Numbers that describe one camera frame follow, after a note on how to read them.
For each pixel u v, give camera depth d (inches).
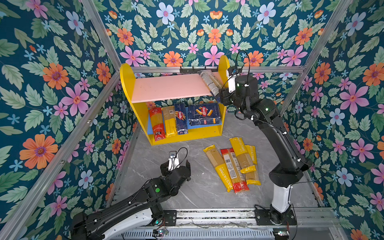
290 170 18.1
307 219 29.2
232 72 20.9
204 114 36.5
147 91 30.0
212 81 29.8
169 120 36.7
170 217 28.9
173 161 24.7
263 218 28.8
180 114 37.7
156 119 37.5
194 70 35.6
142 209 19.6
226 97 22.3
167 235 27.2
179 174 21.5
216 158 37.1
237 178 33.0
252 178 33.1
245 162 34.8
